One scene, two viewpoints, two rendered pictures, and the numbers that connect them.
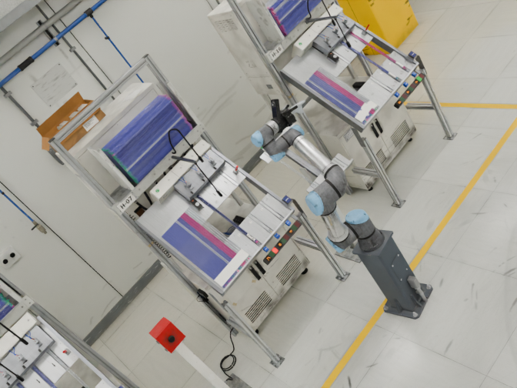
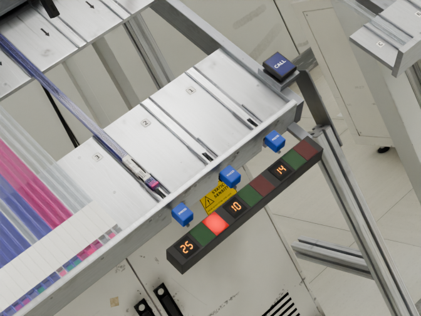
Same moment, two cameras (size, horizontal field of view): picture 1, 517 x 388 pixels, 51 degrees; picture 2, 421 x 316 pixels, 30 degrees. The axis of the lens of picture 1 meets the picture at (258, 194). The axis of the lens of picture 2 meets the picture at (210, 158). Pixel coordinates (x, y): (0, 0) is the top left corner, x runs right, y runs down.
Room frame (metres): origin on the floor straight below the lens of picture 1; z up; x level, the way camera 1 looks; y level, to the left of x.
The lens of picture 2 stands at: (1.51, 0.14, 1.20)
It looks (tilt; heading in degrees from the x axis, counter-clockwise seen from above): 20 degrees down; 357
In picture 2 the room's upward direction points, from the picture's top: 28 degrees counter-clockwise
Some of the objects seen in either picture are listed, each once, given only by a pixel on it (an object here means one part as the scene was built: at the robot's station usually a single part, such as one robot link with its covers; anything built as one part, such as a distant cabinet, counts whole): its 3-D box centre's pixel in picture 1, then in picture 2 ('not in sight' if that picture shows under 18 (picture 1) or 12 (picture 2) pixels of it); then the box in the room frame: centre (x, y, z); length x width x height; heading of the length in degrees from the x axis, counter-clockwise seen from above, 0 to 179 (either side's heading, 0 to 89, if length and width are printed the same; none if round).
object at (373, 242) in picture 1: (368, 235); not in sight; (2.36, -0.35, 0.60); 0.15 x 0.15 x 0.10
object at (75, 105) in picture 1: (86, 111); not in sight; (3.45, 0.55, 1.82); 0.68 x 0.30 x 0.20; 112
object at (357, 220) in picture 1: (358, 222); not in sight; (2.36, -0.35, 0.72); 0.13 x 0.12 x 0.14; 96
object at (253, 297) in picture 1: (237, 265); (118, 310); (3.30, 0.44, 0.31); 0.70 x 0.65 x 0.62; 112
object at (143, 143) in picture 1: (148, 138); not in sight; (3.21, 0.34, 1.52); 0.51 x 0.13 x 0.27; 112
